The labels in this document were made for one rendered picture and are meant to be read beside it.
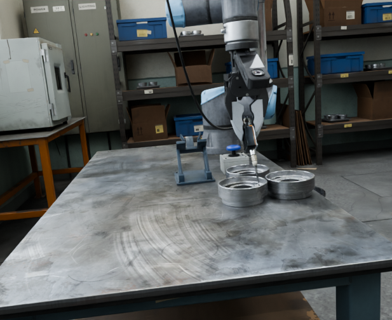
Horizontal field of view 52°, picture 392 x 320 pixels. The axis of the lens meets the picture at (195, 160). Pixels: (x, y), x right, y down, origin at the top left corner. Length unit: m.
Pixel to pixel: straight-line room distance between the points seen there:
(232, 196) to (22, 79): 2.42
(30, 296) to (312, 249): 0.40
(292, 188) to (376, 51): 4.82
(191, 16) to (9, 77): 2.23
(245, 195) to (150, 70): 4.15
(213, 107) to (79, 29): 3.47
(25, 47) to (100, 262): 2.53
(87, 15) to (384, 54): 3.59
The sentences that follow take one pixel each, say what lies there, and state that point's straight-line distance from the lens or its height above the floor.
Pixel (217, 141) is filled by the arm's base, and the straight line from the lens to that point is 1.40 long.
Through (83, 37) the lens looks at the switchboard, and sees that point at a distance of 4.73.
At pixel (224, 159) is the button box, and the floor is 0.84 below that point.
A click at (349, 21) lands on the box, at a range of 4.89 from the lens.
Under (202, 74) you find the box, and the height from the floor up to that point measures 1.11.
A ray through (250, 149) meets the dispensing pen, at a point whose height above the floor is 0.90.
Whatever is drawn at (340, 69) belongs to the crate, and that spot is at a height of 1.04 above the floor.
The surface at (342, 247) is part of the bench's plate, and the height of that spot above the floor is 0.80.
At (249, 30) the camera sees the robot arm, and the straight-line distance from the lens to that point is 0.89.
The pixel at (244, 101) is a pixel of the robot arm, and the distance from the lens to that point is 1.39.
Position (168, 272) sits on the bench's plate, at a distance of 0.59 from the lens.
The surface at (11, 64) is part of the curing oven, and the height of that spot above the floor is 1.26.
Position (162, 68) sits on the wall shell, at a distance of 4.89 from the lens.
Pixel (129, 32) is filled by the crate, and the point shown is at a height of 1.60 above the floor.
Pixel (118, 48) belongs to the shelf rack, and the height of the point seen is 1.43.
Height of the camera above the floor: 1.06
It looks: 11 degrees down
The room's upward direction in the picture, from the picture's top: 5 degrees counter-clockwise
